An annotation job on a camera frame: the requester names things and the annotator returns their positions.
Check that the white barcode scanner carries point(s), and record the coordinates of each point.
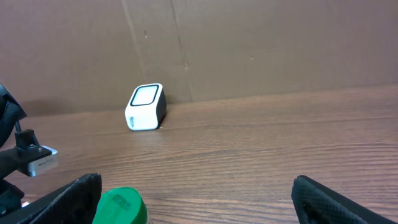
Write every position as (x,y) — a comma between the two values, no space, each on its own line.
(147,107)

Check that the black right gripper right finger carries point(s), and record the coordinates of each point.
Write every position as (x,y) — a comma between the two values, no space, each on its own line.
(315,203)

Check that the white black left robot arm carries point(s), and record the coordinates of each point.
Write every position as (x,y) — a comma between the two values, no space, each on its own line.
(11,114)

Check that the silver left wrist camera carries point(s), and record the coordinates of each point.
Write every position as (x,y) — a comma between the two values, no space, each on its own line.
(43,164)

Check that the green lidded jar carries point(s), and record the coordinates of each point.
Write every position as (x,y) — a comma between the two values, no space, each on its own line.
(123,205)

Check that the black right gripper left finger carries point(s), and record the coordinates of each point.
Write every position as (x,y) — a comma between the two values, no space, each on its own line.
(74,203)

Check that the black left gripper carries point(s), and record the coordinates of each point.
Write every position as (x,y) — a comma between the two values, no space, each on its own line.
(25,157)

